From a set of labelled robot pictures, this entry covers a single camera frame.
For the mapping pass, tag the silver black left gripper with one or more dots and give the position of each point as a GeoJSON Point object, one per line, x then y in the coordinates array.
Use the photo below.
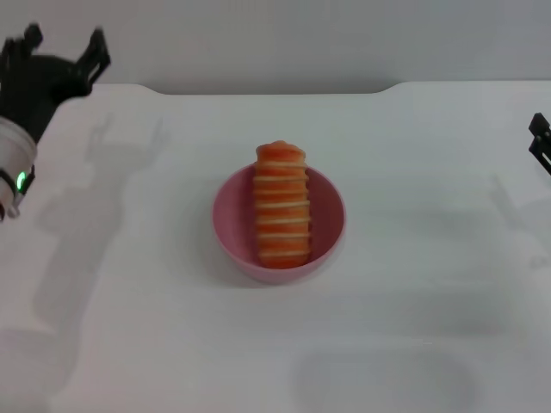
{"type": "Point", "coordinates": [30, 94]}

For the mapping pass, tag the pink plastic bowl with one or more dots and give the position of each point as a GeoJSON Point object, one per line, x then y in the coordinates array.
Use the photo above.
{"type": "Point", "coordinates": [327, 219]}

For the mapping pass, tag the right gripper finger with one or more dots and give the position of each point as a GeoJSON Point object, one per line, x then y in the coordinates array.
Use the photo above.
{"type": "Point", "coordinates": [542, 137]}

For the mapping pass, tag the orange ridged bread loaf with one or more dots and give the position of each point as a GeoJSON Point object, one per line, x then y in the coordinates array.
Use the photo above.
{"type": "Point", "coordinates": [282, 206]}

